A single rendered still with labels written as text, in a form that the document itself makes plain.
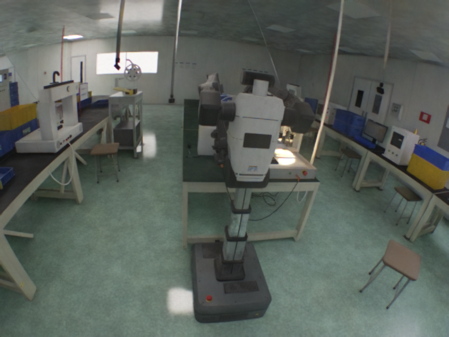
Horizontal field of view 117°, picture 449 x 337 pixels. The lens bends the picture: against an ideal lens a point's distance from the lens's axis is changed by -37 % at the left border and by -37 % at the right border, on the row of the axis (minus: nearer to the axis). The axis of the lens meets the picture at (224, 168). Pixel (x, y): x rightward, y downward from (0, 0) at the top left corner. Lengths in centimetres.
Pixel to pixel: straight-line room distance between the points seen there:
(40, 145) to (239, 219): 209
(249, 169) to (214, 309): 92
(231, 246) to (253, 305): 45
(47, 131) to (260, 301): 241
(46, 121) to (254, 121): 204
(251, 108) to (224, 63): 811
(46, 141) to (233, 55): 782
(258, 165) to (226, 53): 817
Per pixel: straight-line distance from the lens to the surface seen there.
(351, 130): 460
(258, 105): 97
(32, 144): 262
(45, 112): 244
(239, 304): 152
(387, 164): 367
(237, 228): 131
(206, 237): 205
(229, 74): 909
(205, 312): 151
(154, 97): 907
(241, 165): 104
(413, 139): 393
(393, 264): 202
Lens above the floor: 157
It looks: 25 degrees down
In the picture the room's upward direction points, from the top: 7 degrees clockwise
